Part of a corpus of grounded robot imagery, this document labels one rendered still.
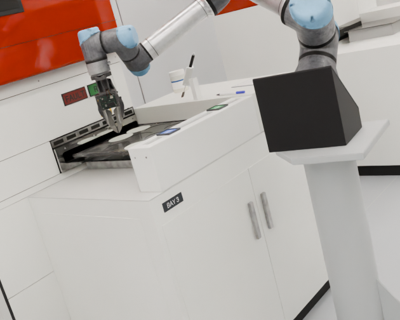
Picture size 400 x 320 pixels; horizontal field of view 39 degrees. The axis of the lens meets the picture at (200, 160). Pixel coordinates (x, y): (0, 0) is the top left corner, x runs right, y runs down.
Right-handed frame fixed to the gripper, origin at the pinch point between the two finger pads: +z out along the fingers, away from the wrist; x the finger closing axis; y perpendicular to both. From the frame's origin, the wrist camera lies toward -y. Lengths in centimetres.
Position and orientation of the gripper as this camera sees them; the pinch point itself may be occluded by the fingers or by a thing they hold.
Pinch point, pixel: (117, 128)
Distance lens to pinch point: 200.4
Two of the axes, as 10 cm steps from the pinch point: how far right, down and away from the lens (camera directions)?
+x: 9.6, -2.6, 0.3
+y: 0.9, 2.4, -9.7
